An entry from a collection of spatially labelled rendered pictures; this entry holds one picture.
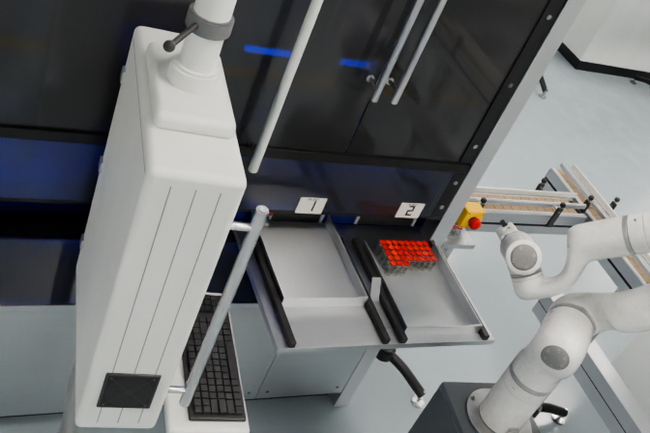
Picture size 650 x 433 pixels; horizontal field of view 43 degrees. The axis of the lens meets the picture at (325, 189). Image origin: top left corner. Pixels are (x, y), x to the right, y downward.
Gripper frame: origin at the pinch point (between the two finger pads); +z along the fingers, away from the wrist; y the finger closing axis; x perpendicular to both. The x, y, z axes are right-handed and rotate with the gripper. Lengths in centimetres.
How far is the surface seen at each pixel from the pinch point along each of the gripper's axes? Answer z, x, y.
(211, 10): -79, -29, -74
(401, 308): 11.1, -36.6, 6.1
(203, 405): -39, -82, -4
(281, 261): 6, -60, -22
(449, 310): 19.5, -25.5, 14.5
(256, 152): -20, -46, -52
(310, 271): 7, -54, -16
